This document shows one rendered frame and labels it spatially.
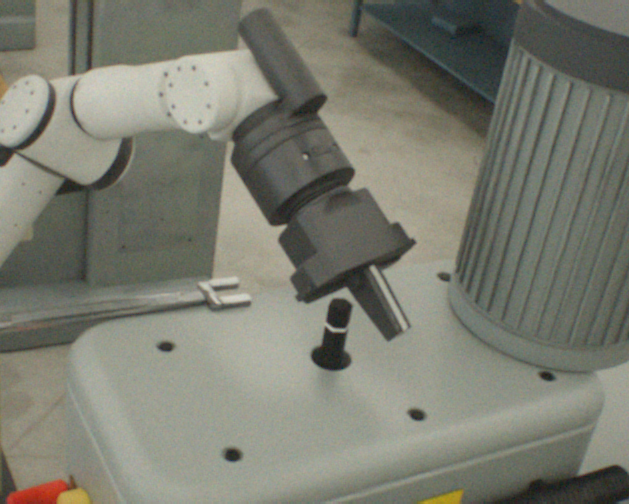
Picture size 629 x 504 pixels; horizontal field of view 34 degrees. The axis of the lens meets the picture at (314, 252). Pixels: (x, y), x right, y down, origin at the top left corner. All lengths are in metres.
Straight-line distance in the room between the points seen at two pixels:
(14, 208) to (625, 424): 0.70
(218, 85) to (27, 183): 0.32
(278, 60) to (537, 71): 0.22
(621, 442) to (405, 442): 0.36
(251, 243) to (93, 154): 3.65
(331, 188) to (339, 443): 0.21
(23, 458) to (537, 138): 2.84
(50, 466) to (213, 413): 2.68
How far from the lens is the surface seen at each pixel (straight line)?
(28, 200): 1.12
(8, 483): 3.43
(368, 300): 0.86
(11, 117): 1.08
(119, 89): 1.00
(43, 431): 3.64
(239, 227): 4.83
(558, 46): 0.87
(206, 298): 0.97
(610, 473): 1.03
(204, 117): 0.87
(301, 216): 0.84
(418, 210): 5.24
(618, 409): 1.20
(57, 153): 1.07
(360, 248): 0.84
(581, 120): 0.87
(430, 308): 1.02
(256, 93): 0.87
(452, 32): 7.16
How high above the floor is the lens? 2.45
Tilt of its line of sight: 31 degrees down
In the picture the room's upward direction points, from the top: 10 degrees clockwise
